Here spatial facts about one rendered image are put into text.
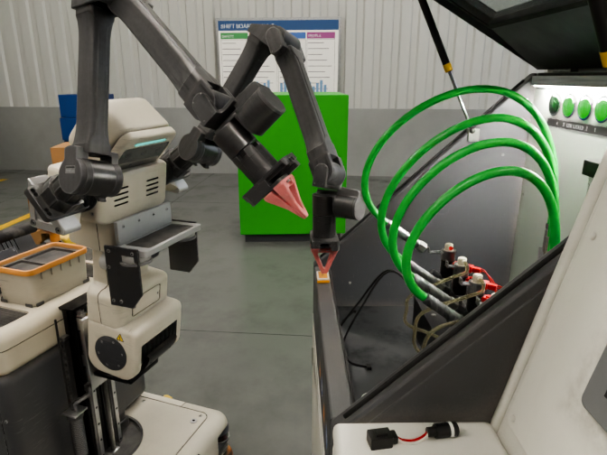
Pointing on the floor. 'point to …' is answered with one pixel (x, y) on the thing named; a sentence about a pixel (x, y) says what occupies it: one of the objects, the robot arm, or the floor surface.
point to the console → (563, 347)
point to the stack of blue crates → (68, 104)
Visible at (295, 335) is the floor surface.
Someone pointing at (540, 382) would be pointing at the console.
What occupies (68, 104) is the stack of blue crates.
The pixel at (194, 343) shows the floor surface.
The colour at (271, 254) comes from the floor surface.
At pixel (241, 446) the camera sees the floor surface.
